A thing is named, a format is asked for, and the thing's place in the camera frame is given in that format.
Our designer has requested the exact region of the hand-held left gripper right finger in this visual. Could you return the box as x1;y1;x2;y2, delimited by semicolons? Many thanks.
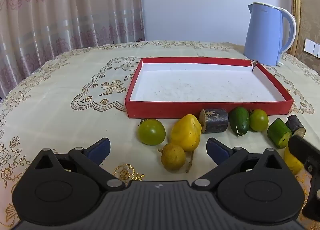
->
191;137;286;192

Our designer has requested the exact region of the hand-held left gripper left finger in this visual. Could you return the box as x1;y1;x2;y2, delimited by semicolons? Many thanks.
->
33;137;126;191

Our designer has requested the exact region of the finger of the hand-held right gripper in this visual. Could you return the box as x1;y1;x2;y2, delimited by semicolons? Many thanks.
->
302;162;320;222
289;135;320;166

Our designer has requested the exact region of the yellow cut fruit piece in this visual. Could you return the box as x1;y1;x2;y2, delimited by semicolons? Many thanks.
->
284;144;305;175

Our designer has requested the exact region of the small dark sugarcane piece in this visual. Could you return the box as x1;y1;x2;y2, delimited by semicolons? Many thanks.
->
286;115;306;137

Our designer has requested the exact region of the brown twine string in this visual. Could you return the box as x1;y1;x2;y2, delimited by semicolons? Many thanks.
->
186;150;195;173

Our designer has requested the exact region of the large dark sugarcane piece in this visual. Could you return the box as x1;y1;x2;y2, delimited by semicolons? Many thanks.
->
199;108;229;134

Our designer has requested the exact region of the cut green cucumber piece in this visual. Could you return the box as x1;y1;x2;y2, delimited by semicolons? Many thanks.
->
267;118;292;149

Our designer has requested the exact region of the dark green avocado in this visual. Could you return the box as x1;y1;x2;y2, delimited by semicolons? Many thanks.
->
229;107;250;137

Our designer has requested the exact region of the small round yellow-brown fruit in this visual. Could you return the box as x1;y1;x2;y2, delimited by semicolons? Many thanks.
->
158;143;187;171

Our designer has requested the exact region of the green tomato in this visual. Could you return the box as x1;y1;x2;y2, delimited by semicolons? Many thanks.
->
138;119;166;145
249;109;269;132

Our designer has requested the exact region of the red shallow cardboard tray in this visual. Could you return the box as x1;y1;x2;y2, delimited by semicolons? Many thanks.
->
125;57;293;118

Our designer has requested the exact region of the light blue electric kettle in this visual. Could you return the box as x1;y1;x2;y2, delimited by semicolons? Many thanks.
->
244;2;297;67

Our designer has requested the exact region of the pink patterned curtain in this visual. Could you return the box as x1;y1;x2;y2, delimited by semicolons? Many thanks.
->
0;0;146;101

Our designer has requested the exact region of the white wall switch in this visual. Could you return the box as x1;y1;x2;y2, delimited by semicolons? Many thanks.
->
304;38;320;59

